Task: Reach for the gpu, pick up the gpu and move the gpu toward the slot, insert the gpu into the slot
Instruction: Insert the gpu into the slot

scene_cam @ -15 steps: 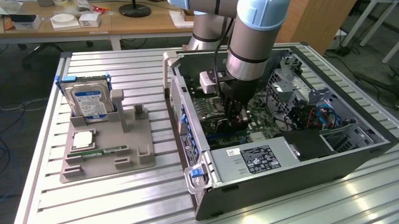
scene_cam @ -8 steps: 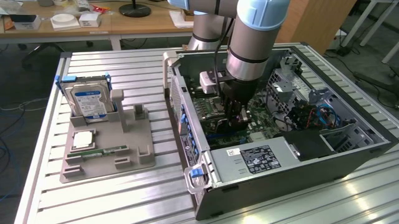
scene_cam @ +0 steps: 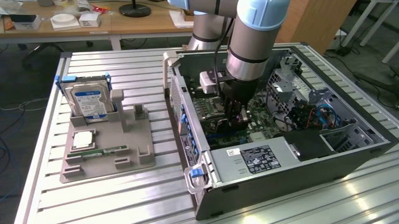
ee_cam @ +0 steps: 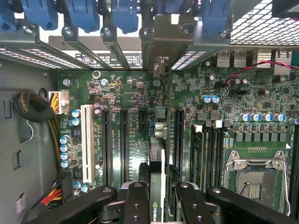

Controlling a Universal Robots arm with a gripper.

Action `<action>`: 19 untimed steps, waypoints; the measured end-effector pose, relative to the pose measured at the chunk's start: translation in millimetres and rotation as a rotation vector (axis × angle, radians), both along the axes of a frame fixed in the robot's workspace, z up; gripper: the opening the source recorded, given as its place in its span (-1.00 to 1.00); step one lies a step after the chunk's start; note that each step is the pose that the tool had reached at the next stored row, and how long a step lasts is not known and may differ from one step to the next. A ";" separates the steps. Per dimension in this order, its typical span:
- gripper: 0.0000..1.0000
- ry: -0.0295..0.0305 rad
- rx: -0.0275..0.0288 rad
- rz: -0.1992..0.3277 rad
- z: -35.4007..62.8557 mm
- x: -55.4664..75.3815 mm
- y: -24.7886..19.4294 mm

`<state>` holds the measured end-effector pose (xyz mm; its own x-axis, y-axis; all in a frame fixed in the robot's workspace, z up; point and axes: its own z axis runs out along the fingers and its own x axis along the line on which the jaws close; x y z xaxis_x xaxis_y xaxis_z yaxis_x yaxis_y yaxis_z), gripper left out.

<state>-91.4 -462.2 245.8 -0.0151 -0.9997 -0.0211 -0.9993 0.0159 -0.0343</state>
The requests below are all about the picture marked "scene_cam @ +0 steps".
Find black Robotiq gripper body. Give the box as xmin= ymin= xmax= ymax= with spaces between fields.
xmin=222 ymin=79 xmax=258 ymax=105

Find black RAM slot row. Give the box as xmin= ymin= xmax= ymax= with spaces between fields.
xmin=187 ymin=81 xmax=206 ymax=98

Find green motherboard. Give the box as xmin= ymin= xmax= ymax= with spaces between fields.
xmin=183 ymin=77 xmax=283 ymax=150

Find blue card retention clips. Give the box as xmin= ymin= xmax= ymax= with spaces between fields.
xmin=179 ymin=106 xmax=201 ymax=161

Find metal disk bay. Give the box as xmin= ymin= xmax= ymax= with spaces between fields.
xmin=266 ymin=56 xmax=317 ymax=112

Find grey power supply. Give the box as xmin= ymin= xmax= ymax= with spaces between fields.
xmin=210 ymin=136 xmax=302 ymax=182

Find open black PC case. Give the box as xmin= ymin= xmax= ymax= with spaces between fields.
xmin=162 ymin=45 xmax=399 ymax=221

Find white open box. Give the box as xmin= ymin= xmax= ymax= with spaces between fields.
xmin=170 ymin=10 xmax=197 ymax=28

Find black floor power adapter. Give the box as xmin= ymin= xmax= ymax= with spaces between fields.
xmin=335 ymin=45 xmax=354 ymax=56

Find wooden cabinet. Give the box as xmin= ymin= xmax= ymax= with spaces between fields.
xmin=275 ymin=0 xmax=358 ymax=54

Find wooden desk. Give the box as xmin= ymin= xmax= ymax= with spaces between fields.
xmin=0 ymin=0 xmax=282 ymax=51

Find green RAM stick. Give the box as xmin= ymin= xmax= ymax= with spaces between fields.
xmin=67 ymin=145 xmax=130 ymax=158

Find grey parts rack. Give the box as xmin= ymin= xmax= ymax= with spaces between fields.
xmin=59 ymin=88 xmax=157 ymax=184

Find silver CPU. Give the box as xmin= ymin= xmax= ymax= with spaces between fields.
xmin=72 ymin=131 xmax=95 ymax=150

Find black round stand base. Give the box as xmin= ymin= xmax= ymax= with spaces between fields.
xmin=119 ymin=0 xmax=153 ymax=18

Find small white labelled box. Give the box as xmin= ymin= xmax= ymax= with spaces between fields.
xmin=78 ymin=12 xmax=103 ymax=28

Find white box with round top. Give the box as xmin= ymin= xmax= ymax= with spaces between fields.
xmin=50 ymin=14 xmax=82 ymax=31

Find black chair base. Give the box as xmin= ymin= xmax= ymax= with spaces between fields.
xmin=19 ymin=41 xmax=67 ymax=68

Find white box with black lid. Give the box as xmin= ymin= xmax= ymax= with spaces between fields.
xmin=10 ymin=14 xmax=42 ymax=30

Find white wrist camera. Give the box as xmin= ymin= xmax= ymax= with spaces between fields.
xmin=199 ymin=71 xmax=219 ymax=94

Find red wire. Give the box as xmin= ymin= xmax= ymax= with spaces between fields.
xmin=305 ymin=109 xmax=314 ymax=129

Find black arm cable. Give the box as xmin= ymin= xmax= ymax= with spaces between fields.
xmin=214 ymin=17 xmax=235 ymax=98

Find blue wire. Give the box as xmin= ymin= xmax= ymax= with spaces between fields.
xmin=317 ymin=105 xmax=342 ymax=129

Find grey handle with blue latch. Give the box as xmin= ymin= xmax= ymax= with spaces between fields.
xmin=183 ymin=162 xmax=210 ymax=194

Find grey metal bracket cage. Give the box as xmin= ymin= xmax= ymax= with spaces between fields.
xmin=319 ymin=121 xmax=375 ymax=152

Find hard disk with blue frame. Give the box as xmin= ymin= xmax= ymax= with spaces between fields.
xmin=55 ymin=72 xmax=113 ymax=124

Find white table frame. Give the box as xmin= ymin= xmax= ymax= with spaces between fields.
xmin=342 ymin=0 xmax=399 ymax=63

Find blue floor cable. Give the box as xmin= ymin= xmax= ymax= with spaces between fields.
xmin=0 ymin=100 xmax=28 ymax=201

